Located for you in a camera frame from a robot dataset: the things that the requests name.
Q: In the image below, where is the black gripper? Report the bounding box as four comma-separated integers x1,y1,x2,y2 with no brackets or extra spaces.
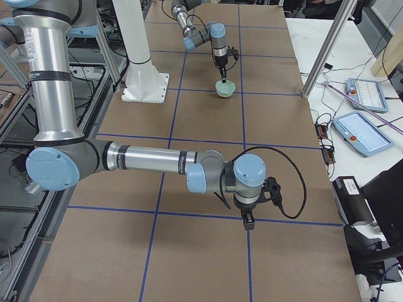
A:
215,54,228,83
234,201,257,231

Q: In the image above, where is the teach pendant tablet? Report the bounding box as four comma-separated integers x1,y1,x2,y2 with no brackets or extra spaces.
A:
346,78,389,113
333,111,394,157

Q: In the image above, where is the black box with label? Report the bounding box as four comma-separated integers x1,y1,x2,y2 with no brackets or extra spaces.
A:
332,176,374,226

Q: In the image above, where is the upper teach pendant tablet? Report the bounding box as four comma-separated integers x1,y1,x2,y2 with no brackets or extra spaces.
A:
346,78,389,113

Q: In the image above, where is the aluminium frame post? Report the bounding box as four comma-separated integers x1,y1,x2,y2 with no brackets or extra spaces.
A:
301,0,358,99

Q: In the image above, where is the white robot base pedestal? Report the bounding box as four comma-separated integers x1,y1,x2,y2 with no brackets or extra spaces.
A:
113,0,169,104

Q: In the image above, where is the orange black circuit board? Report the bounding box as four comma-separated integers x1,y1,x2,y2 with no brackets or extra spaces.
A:
315,123,329,140

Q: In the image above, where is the green bowl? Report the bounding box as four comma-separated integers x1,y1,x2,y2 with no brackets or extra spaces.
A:
215,80,236,98

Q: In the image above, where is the lower teach pendant tablet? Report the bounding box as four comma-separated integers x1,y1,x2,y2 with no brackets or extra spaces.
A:
333,111,394,157

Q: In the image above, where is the small black square pad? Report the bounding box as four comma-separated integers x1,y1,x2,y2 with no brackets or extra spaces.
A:
324,63,333,70

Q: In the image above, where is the black monitor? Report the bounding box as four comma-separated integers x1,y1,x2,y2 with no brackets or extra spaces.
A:
361,160,402,245

